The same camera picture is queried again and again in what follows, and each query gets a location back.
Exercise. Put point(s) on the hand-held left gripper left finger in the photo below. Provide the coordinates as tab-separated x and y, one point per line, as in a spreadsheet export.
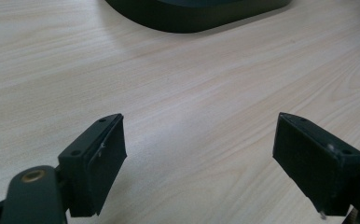
94	168

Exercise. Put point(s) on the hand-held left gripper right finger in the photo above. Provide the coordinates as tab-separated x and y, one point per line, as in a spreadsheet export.
318	165

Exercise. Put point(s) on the black key rack with tray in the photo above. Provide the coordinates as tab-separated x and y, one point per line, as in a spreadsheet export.
193	15

